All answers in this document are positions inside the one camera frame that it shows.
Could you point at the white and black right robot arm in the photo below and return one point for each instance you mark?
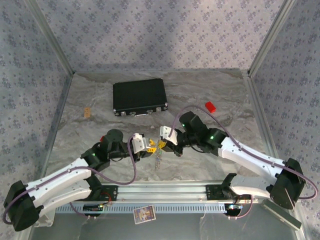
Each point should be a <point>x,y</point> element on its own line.
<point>250,157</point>

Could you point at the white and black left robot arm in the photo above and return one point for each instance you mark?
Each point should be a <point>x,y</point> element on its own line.
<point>62,178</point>

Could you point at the red toy brick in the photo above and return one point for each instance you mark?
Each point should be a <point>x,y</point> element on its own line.
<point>210,107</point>
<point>102,138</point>

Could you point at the small wooden block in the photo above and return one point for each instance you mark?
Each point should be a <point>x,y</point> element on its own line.
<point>87,112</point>

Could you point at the black ribbed carrying case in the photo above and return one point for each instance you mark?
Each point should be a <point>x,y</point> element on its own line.
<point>138,96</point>

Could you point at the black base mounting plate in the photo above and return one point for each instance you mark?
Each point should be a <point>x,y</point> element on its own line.
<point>113,192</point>
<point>212,192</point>

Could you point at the colourful playing card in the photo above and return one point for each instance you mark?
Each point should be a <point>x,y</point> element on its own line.
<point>144,214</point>

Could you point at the black controller board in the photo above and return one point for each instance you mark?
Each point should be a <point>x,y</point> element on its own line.
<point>233,208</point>
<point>91,207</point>

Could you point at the grey metal bar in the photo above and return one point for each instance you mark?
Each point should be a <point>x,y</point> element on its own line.
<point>282,216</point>

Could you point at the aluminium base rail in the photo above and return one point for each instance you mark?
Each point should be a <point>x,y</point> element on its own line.
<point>160,192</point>

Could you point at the aluminium frame side rail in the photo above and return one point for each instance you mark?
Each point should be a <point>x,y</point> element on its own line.
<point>265,127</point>
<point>53,140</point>

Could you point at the aluminium frame post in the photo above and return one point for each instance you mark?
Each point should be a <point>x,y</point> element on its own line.
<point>269,37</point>
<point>55,42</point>

